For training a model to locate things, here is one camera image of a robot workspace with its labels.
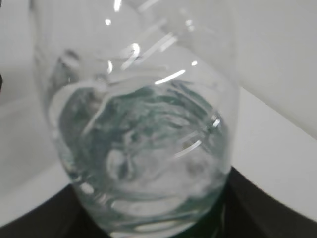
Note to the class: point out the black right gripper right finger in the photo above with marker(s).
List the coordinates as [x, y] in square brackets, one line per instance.
[249, 212]

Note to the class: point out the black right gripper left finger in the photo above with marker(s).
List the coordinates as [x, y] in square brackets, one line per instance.
[61, 216]

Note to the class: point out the clear water bottle green label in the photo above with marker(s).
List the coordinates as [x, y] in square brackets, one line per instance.
[141, 102]

